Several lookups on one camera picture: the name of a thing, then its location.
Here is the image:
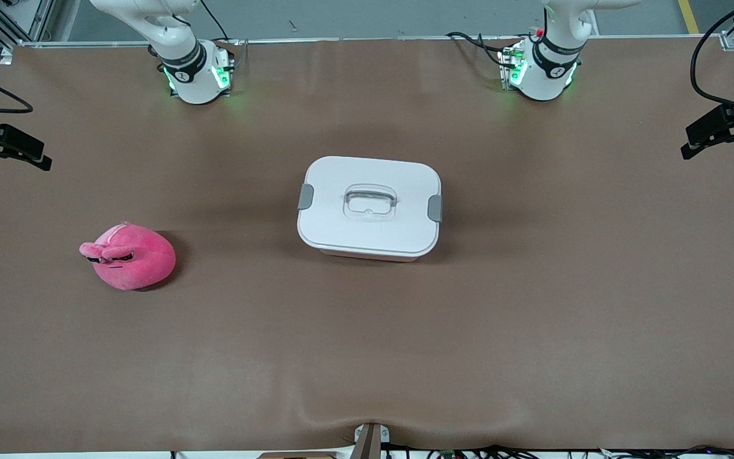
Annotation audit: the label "brown table mat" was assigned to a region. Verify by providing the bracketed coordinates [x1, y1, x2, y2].
[0, 37, 734, 455]

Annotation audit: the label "pink plastic box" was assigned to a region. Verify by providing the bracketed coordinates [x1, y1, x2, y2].
[320, 250, 422, 263]

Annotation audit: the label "pink plush toy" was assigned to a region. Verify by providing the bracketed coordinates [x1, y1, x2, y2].
[79, 221, 176, 291]

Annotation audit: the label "metal clamp bracket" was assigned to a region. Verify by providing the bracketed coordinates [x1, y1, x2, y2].
[353, 423, 391, 459]

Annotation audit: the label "silver table edge rail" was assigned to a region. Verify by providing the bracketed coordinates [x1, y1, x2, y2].
[20, 35, 724, 47]

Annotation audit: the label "white box lid grey latches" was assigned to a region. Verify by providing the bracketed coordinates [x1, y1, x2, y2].
[296, 156, 443, 257]

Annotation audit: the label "black left arm base cable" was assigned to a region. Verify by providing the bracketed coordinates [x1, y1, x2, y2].
[447, 31, 521, 68]

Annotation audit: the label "black right arm base cable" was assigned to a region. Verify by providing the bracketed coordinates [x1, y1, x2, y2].
[198, 0, 231, 42]

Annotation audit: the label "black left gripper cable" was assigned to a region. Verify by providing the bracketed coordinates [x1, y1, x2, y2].
[691, 0, 734, 112]

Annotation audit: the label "black arm base cable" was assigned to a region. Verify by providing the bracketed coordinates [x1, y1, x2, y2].
[447, 31, 521, 68]
[198, 0, 231, 42]

